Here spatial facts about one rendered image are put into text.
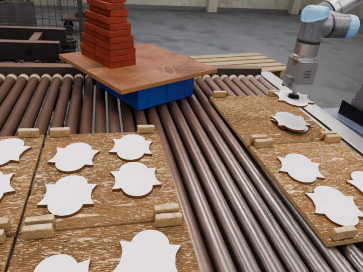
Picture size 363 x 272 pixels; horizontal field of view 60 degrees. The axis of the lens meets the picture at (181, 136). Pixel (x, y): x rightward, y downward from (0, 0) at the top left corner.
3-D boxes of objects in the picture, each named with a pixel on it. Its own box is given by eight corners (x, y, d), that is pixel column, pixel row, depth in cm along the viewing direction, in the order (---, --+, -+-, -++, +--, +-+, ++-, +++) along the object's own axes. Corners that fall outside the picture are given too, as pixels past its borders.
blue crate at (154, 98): (152, 75, 161) (152, 56, 156) (194, 95, 142) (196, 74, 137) (96, 87, 142) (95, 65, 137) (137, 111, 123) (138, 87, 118)
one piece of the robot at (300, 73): (283, 44, 108) (272, 89, 116) (297, 51, 100) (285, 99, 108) (308, 45, 110) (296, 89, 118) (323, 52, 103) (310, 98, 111)
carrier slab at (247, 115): (280, 97, 148) (281, 94, 147) (336, 142, 114) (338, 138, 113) (208, 99, 140) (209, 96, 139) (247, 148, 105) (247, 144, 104)
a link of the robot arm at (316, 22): (338, 8, 97) (314, 7, 95) (327, 45, 102) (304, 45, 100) (322, 5, 103) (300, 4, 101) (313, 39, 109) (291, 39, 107)
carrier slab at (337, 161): (338, 143, 113) (340, 139, 112) (446, 228, 79) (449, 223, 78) (248, 150, 104) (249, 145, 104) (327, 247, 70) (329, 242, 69)
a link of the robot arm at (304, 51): (304, 45, 100) (290, 39, 107) (301, 59, 102) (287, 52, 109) (324, 45, 102) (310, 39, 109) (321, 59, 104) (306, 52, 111)
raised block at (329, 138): (337, 140, 112) (340, 133, 111) (340, 142, 111) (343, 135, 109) (322, 141, 111) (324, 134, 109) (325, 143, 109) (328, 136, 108)
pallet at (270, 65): (257, 59, 558) (259, 52, 552) (293, 77, 483) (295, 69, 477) (186, 62, 507) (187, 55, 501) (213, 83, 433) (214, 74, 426)
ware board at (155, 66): (148, 46, 172) (148, 42, 171) (216, 72, 141) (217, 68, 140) (59, 58, 141) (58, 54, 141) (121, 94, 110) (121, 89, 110)
